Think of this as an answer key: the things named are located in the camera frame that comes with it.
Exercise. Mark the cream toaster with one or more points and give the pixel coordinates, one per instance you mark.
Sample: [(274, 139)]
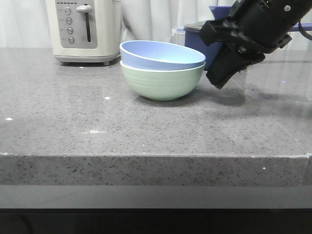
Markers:
[(85, 31)]

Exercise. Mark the white curtain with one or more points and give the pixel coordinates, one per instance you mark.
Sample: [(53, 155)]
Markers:
[(24, 23)]

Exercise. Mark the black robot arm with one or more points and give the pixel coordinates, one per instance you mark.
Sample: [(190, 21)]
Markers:
[(292, 12)]

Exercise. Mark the dark blue pot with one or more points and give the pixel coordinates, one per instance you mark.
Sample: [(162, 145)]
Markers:
[(211, 44)]

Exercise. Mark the blue bowl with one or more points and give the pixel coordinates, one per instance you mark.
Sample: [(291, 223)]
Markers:
[(157, 55)]

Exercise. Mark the pot lid blue knob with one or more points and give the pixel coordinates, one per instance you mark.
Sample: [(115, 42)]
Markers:
[(218, 12)]

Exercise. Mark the green bowl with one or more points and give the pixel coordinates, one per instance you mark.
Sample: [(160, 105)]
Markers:
[(162, 85)]

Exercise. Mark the clear plastic container blue lid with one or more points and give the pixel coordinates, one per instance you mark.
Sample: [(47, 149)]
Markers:
[(178, 35)]

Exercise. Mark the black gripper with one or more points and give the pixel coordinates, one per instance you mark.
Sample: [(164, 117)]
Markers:
[(255, 27)]

